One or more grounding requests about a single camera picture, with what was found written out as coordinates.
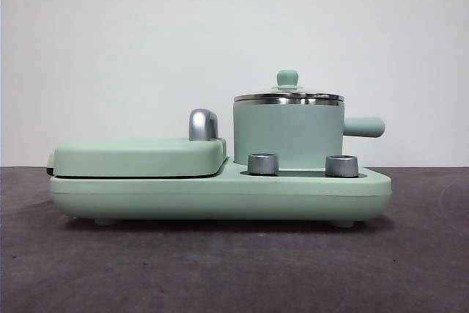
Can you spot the mint green breakfast machine base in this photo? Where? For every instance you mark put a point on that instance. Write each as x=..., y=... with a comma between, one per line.
x=220, y=199

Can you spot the silver control knob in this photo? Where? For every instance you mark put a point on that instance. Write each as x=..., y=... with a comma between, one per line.
x=263, y=163
x=341, y=166

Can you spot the mint green griddle lid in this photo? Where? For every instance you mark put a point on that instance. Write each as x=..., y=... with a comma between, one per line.
x=128, y=157

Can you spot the mint green steamer pot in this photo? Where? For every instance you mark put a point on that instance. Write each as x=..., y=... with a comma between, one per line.
x=287, y=133

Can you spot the glass pot lid green knob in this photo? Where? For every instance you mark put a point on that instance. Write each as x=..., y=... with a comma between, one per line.
x=288, y=78

